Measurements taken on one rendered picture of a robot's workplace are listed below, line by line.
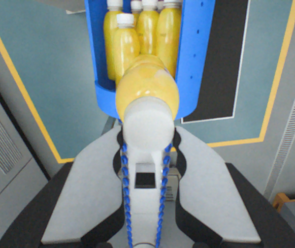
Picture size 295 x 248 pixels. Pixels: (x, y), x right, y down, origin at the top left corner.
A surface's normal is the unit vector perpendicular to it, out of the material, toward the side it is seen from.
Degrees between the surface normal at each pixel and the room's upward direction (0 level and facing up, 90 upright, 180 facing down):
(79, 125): 0
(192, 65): 39
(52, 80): 0
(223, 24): 0
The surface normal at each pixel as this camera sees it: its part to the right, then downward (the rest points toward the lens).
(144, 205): 0.01, 0.49
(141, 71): -0.18, -0.73
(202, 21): 0.69, 0.36
